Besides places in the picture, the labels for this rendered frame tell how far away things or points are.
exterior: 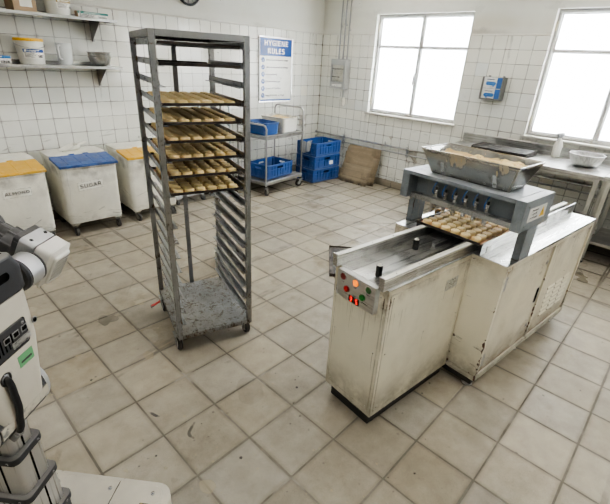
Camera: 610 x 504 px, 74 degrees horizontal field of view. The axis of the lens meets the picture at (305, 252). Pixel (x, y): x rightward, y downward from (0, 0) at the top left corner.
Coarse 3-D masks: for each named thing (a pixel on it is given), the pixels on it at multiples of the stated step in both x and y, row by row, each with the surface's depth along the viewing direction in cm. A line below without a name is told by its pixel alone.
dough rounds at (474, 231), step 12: (444, 216) 245; (456, 216) 244; (468, 216) 246; (444, 228) 226; (456, 228) 232; (468, 228) 229; (480, 228) 228; (492, 228) 235; (504, 228) 230; (480, 240) 214
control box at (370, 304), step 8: (344, 272) 191; (352, 272) 190; (344, 280) 192; (352, 280) 188; (360, 280) 184; (368, 280) 184; (352, 288) 189; (360, 288) 185; (376, 288) 178; (344, 296) 195; (352, 296) 190; (368, 296) 182; (376, 296) 180; (360, 304) 188; (368, 304) 183; (376, 304) 182; (368, 312) 185; (376, 312) 185
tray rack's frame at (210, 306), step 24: (144, 120) 248; (144, 144) 253; (192, 264) 304; (192, 288) 302; (216, 288) 304; (168, 312) 273; (192, 312) 274; (216, 312) 275; (240, 312) 277; (192, 336) 254
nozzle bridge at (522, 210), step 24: (408, 168) 239; (408, 192) 241; (480, 192) 205; (504, 192) 202; (528, 192) 205; (552, 192) 207; (408, 216) 257; (480, 216) 212; (504, 216) 207; (528, 216) 196; (528, 240) 208
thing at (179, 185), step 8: (160, 176) 247; (208, 176) 246; (216, 176) 253; (224, 176) 247; (176, 184) 227; (184, 184) 229; (192, 184) 232; (200, 184) 229; (208, 184) 230; (216, 184) 233; (224, 184) 232; (232, 184) 232; (176, 192) 217
